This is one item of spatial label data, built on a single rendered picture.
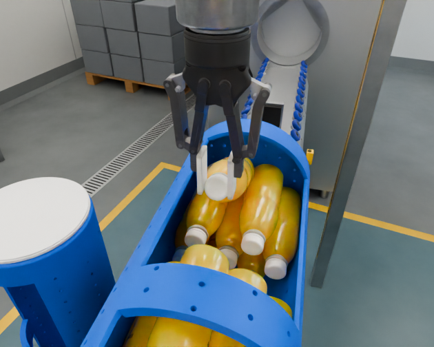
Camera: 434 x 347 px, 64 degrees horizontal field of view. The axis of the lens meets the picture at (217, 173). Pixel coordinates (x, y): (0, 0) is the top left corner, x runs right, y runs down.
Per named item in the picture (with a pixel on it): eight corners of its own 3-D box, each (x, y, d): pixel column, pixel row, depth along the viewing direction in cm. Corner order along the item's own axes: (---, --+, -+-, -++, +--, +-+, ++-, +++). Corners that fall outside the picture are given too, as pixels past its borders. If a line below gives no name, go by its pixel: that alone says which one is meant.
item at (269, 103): (280, 141, 125) (284, 101, 116) (278, 146, 122) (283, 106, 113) (252, 138, 127) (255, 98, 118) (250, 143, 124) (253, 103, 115)
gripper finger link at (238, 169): (235, 141, 47) (257, 144, 47) (235, 171, 50) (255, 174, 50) (233, 146, 46) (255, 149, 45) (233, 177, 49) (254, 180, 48)
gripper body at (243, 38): (260, 19, 40) (255, 94, 46) (191, 15, 42) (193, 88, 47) (249, 36, 34) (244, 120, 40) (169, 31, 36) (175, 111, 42)
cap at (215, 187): (212, 201, 54) (209, 203, 53) (203, 177, 54) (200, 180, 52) (235, 193, 53) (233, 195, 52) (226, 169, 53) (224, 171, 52)
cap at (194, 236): (204, 225, 63) (202, 232, 61) (210, 240, 65) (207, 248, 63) (184, 226, 64) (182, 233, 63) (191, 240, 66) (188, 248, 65)
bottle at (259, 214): (244, 177, 77) (226, 237, 63) (264, 158, 73) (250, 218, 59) (269, 195, 79) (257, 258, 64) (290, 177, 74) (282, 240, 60)
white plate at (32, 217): (6, 173, 91) (8, 176, 92) (-78, 254, 69) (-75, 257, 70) (107, 180, 89) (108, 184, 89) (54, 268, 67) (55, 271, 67)
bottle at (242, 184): (227, 192, 73) (207, 213, 55) (215, 161, 72) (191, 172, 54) (259, 181, 71) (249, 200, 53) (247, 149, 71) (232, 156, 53)
